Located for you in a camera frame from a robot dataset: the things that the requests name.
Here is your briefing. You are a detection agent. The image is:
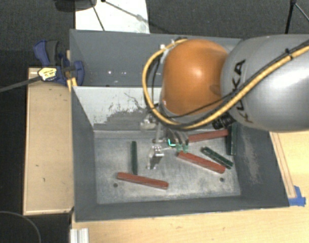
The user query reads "dark green flat block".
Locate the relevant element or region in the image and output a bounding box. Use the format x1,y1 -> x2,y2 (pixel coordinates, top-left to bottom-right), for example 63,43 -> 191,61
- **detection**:
130,140 -> 139,176
225,122 -> 239,156
200,146 -> 234,170

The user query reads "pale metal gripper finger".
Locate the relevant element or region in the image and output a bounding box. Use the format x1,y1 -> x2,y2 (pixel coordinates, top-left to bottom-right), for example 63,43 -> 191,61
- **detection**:
140,115 -> 156,131
146,145 -> 165,171

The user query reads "grey metal bin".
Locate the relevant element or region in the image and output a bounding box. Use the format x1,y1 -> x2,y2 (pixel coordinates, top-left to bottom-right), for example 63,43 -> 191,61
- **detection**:
69,28 -> 290,223

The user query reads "red-brown flat block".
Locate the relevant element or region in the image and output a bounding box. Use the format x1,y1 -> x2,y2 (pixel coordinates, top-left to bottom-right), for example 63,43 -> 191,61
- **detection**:
187,129 -> 230,144
116,172 -> 169,190
176,150 -> 227,175

